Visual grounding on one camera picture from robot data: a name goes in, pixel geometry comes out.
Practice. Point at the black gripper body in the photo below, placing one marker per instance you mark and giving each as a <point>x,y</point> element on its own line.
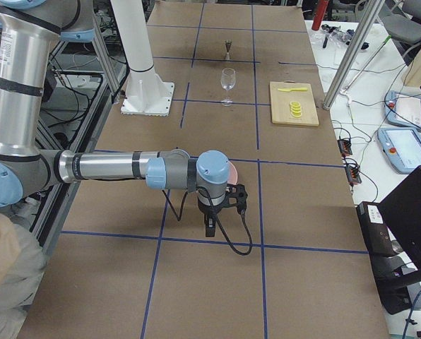
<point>207,211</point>

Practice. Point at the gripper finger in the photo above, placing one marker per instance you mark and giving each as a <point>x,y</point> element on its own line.
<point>210,228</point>

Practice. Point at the steel jigger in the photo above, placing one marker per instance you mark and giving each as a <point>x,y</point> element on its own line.
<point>228,44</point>

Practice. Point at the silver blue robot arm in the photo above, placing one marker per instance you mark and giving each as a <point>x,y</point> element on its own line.
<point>29,28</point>

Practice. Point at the clear wine glass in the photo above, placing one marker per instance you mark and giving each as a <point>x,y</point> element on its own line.
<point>227,81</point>

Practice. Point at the pink bowl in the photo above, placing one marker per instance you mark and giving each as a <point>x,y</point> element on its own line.
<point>233,174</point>

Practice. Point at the bamboo cutting board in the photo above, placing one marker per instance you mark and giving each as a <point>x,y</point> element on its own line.
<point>280,104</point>

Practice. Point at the lower orange connector block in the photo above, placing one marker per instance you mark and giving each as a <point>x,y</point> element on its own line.
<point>353,174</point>

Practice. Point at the orange connector block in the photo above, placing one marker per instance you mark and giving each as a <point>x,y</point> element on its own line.
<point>353,174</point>
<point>344,145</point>

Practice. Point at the upper orange connector block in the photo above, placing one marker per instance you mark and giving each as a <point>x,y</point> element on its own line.
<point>344,145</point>

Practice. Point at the yellow plastic knife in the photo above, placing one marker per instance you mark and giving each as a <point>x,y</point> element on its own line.
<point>289,90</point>

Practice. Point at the black box device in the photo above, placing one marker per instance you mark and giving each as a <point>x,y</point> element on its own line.
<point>374,230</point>

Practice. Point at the person in beige clothing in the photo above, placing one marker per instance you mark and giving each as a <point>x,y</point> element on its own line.
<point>22,264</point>

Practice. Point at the black monitor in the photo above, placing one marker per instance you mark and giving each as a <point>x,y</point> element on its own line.
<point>401,211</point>

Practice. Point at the lower teach pendant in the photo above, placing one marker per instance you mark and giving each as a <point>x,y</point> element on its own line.
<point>402,147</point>

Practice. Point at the teach pendant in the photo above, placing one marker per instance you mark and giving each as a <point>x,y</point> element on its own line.
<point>402,109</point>
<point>402,147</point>

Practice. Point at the upper teach pendant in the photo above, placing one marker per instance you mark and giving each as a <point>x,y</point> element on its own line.
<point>402,109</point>

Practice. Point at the red cylinder bottle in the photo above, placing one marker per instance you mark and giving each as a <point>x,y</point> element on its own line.
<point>319,14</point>

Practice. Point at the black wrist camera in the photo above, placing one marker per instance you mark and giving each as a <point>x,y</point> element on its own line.
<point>236,197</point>

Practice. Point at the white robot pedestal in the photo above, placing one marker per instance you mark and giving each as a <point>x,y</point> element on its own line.
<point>145,93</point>

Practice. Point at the aluminium frame post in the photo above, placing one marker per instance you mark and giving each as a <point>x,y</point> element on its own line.
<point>371,12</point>

